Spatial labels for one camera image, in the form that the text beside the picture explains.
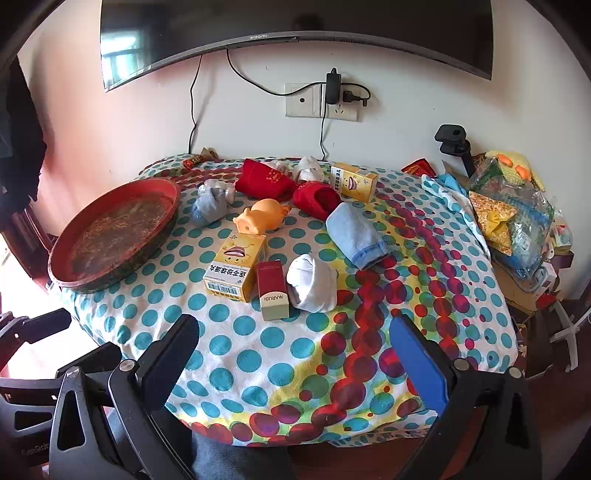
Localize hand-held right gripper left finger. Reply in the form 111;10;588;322
48;314;200;480

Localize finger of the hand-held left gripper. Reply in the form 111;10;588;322
0;342;122;402
0;308;71;344

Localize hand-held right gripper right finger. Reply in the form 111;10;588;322
390;314;543;480

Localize red round tray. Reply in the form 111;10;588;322
48;178;182;295

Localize orange pig toy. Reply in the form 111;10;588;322
232;198;292;237

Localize cream sock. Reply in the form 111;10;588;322
293;156;326;184

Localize yellow medicine box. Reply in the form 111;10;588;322
202;233;268;304
329;162;379;204

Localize polka dot blanket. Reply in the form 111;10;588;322
51;154;519;449

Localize red and beige box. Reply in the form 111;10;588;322
256;260;291;322

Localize white rolled sock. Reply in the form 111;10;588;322
286;254;339;313

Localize person's dark grey trousers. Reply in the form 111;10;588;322
108;413;297;480

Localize light blue rolled sock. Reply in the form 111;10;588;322
325;202;391;272

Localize grey-blue rolled sock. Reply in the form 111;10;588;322
190;179;236;227

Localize white plastic stand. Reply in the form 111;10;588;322
549;299;591;374

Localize white blue-dotted cloth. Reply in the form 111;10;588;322
420;173;491;252

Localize clear plastic bag of goods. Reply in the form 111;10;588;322
468;157;556;280

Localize plain red rolled sock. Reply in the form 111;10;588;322
292;181;344;221

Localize dark hanging clothes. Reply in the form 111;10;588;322
0;54;48;220

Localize red snack packet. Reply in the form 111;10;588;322
401;158;437;178

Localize brown cardboard piece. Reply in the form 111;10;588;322
440;159;472;179

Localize red sock with gold embroidery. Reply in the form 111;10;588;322
234;158;299;203

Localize yellow knitted toy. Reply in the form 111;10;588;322
484;148;546;193

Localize black clamp stand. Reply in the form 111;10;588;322
434;124;476;179

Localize small beige sock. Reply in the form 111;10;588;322
268;160;297;181

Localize white power outlet plate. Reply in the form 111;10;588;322
318;84;359;123

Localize black angled plug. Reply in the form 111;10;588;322
341;85;372;107

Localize black power adapter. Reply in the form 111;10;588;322
325;68;342;106

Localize black flat-screen television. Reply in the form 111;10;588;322
100;0;494;92

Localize black adapter cable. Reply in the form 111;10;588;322
320;104;331;160

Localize thin black television cable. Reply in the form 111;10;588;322
187;54;204;155

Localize black looped cable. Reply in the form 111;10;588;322
226;48;328;96

